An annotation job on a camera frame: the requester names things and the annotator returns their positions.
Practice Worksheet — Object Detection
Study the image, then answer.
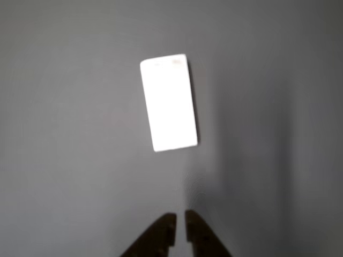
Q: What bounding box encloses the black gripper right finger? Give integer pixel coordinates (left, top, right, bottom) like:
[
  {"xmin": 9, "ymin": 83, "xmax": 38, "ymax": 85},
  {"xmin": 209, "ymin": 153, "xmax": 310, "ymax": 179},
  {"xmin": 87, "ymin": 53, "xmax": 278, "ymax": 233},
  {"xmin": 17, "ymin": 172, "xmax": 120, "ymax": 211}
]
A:
[{"xmin": 184, "ymin": 209, "xmax": 234, "ymax": 257}]

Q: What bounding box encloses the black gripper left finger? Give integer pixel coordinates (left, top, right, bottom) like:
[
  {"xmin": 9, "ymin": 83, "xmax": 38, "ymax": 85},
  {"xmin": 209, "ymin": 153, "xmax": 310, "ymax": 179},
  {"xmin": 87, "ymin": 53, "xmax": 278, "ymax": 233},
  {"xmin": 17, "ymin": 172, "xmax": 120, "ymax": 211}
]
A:
[{"xmin": 117, "ymin": 213, "xmax": 177, "ymax": 257}]

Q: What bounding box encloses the white rectangular block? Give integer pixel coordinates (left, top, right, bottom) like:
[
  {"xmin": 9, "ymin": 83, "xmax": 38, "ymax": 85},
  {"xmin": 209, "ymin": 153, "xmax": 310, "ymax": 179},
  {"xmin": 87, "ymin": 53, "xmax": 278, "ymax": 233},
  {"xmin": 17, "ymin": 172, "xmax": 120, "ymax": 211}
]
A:
[{"xmin": 139, "ymin": 53, "xmax": 200, "ymax": 153}]

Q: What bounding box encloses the grey desk mat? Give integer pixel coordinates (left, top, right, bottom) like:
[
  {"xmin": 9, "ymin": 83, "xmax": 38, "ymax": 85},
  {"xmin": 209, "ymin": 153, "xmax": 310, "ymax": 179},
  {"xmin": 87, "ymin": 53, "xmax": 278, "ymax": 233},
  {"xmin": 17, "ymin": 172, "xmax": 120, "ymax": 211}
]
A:
[{"xmin": 0, "ymin": 0, "xmax": 343, "ymax": 257}]

